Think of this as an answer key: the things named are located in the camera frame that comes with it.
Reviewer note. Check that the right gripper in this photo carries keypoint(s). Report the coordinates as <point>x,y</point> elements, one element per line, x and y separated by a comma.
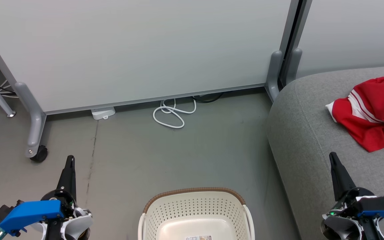
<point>338,226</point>

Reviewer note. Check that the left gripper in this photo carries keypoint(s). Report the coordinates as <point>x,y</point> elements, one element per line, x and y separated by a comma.
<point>73,223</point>

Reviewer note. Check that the red white sports shirt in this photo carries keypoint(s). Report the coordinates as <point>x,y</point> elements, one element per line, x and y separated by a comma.
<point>372,126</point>

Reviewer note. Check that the cream perforated laundry basket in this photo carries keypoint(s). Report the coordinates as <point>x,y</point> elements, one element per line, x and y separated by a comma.
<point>195,206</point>

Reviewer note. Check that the black caster wheel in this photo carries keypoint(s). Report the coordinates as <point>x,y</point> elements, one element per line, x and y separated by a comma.
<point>40,155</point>

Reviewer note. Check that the grey partition foot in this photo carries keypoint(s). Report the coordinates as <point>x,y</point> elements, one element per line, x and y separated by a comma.
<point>35,133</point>
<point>273,76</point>
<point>295,63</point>

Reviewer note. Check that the grey fabric sofa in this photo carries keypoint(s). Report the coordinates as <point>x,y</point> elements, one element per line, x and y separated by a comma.
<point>312,133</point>

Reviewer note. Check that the white power adapter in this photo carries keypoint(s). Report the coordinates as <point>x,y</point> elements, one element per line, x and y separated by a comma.
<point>102,113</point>

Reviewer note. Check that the left blue camera mount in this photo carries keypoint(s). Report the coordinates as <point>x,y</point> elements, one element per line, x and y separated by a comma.
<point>28,213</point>

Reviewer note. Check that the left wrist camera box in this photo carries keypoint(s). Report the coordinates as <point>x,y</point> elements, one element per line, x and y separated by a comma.
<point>2,211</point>

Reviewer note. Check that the white partition panel grey frame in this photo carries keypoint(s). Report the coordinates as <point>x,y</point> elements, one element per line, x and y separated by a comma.
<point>145,50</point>
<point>345,33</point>

